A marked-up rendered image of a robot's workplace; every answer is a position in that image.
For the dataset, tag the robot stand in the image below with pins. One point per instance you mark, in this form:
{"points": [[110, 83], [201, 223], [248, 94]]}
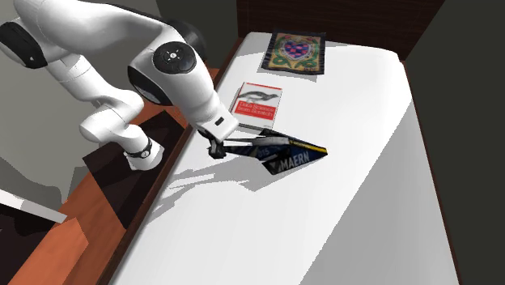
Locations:
{"points": [[118, 185]]}

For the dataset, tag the dark blue book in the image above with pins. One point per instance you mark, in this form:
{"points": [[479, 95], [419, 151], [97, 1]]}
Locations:
{"points": [[290, 158]]}

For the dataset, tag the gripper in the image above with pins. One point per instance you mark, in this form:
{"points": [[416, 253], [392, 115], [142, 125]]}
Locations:
{"points": [[216, 150]]}

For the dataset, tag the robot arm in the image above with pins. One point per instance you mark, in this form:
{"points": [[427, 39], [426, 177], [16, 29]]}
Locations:
{"points": [[177, 91]]}

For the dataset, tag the white and red book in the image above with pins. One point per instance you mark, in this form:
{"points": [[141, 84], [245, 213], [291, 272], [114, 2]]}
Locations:
{"points": [[258, 104]]}

